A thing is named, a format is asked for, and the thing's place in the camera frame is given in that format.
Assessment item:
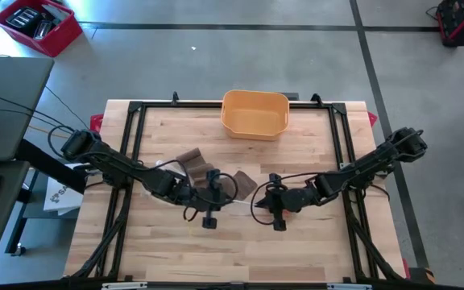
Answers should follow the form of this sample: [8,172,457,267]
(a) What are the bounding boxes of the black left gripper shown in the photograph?
[177,171,239,213]

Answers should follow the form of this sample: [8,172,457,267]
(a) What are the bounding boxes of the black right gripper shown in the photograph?
[255,187,317,214]

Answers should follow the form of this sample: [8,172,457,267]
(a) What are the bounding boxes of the brown elastic bandage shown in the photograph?
[175,147,259,201]

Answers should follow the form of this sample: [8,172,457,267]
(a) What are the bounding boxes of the yellow plastic bin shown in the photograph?
[220,89,291,142]

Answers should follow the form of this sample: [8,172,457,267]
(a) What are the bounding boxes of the white sheet with logo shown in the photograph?
[43,163,85,217]

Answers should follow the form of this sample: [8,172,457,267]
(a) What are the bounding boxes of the orange and black caster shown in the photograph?
[408,265,437,285]

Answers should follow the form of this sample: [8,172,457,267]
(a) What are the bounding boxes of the black desk support beam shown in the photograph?
[14,139,89,195]

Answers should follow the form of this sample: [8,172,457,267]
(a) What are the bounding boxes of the red plastic crate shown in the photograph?
[0,0,83,58]

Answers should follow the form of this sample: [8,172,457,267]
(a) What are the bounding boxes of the black and silver device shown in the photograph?
[32,19,55,40]

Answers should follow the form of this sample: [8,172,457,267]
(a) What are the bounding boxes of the red and black tool case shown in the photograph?
[435,0,464,48]

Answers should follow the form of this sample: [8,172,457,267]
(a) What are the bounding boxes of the black device with white stripes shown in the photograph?
[4,6,39,30]

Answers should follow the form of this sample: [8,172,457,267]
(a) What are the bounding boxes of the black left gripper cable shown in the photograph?
[181,159,240,222]

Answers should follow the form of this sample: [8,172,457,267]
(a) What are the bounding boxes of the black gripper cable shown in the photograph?
[250,172,321,226]
[181,159,240,222]

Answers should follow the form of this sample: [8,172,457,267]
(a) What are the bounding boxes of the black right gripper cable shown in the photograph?
[250,172,321,226]

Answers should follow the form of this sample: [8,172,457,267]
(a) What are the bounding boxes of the white table bracket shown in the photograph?
[327,283,373,290]
[101,281,148,290]

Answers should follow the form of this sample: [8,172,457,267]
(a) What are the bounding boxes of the yellow floor cable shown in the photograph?
[28,124,62,136]

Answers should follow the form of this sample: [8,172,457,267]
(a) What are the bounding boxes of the black desk cable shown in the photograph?
[0,89,70,132]

